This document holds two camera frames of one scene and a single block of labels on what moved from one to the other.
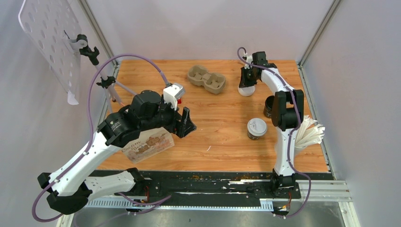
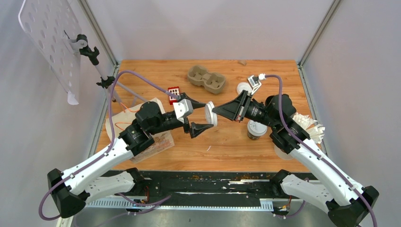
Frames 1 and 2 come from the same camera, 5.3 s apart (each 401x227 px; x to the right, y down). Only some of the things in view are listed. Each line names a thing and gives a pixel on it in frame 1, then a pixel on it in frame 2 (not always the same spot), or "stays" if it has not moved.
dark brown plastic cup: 252,137 stays
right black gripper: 244,82 to 236,107
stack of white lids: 247,91 stays
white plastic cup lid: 257,126 stays
